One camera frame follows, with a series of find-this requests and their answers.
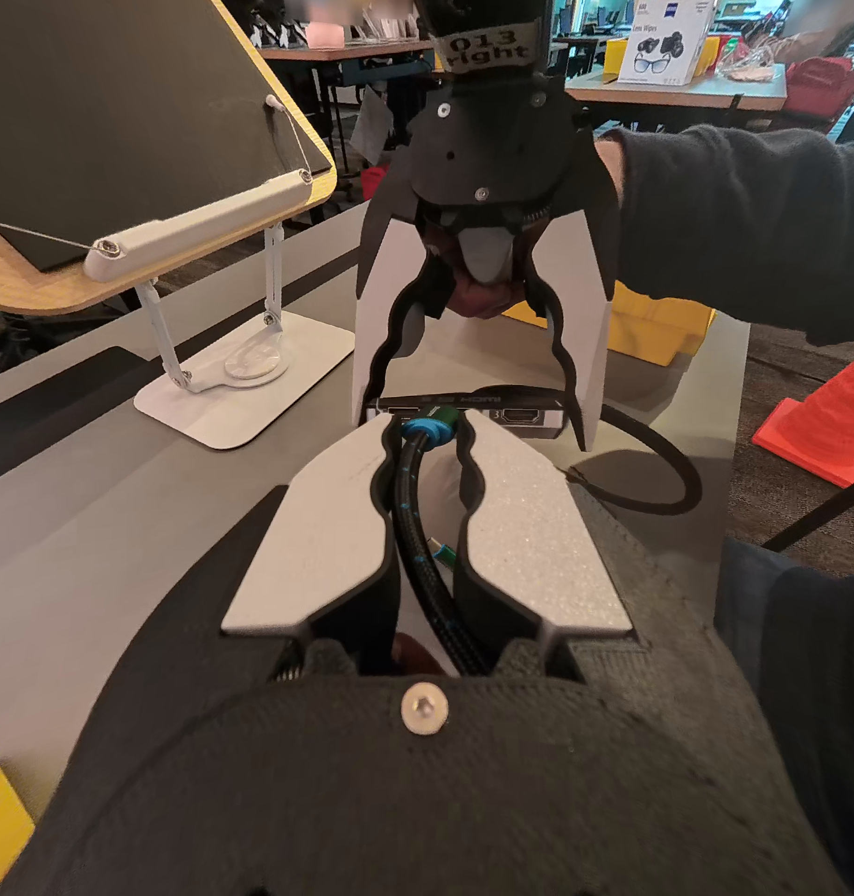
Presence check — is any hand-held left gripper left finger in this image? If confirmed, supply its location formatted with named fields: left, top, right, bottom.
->
left=222, top=413, right=400, bottom=649

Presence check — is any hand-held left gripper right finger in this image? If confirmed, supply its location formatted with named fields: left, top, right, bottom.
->
left=455, top=411, right=635, bottom=658

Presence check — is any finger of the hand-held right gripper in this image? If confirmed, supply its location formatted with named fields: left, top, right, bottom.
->
left=516, top=210, right=618, bottom=453
left=350, top=217, right=463, bottom=429

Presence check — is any yellow plastic bin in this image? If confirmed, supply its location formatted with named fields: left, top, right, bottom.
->
left=0, top=754, right=37, bottom=858
left=504, top=280, right=716, bottom=369

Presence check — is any green plug braided hdmi cable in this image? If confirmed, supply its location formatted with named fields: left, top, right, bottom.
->
left=383, top=406, right=492, bottom=676

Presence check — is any black hdmi switch box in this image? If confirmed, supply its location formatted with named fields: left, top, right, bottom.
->
left=376, top=387, right=705, bottom=518

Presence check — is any person's right forearm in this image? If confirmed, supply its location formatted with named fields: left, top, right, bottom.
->
left=602, top=124, right=854, bottom=345

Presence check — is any person's right hand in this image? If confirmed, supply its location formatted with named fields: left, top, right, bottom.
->
left=593, top=131, right=630, bottom=204

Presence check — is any wooden table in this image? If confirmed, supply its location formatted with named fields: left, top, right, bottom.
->
left=560, top=63, right=792, bottom=155

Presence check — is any white printed box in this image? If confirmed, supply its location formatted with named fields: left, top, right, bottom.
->
left=616, top=0, right=719, bottom=88

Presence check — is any orange cone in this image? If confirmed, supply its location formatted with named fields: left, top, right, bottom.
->
left=752, top=348, right=854, bottom=490

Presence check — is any black office chair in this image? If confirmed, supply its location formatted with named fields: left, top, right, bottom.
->
left=761, top=434, right=854, bottom=554

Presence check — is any red bag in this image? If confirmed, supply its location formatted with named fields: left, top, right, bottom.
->
left=784, top=56, right=854, bottom=124

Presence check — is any grey panel with wooden rim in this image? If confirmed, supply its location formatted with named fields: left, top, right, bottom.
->
left=0, top=0, right=338, bottom=319

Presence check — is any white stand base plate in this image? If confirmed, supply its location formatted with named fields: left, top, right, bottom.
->
left=133, top=311, right=357, bottom=452

